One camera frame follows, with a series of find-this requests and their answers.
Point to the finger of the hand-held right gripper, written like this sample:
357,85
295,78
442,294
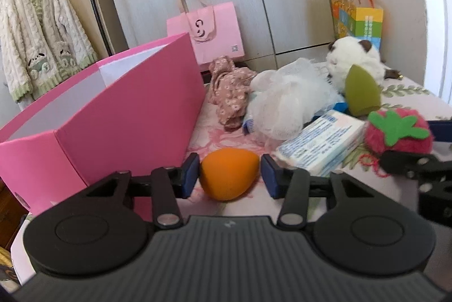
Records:
406,162
442,131

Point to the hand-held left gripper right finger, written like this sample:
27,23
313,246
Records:
270,178

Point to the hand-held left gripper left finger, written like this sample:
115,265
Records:
190,175

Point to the red strawberry plush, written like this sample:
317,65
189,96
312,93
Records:
402,136

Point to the orange egg-shaped sponge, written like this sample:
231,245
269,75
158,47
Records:
229,171

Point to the white blue wet wipes pack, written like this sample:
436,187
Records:
321,143

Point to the white mesh bath pouf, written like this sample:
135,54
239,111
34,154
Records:
289,101

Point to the pink cardboard box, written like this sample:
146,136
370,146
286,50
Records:
123,118

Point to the white brown-eared plush toy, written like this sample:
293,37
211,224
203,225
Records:
353,53

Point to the floral bed sheet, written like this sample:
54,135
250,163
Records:
416,101

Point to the dark brown small object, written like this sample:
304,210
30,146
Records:
392,74

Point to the green teardrop sponge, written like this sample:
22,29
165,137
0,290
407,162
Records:
360,90

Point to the pink floral cloth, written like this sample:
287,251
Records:
226,90

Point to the white door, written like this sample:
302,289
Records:
438,23

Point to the colourful paper gift bag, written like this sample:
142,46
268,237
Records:
363,26

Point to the pink paper bag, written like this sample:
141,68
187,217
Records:
212,34

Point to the wooden cabinet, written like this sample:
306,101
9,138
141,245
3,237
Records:
9,210

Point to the cream green knitted cardigan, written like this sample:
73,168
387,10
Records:
42,37

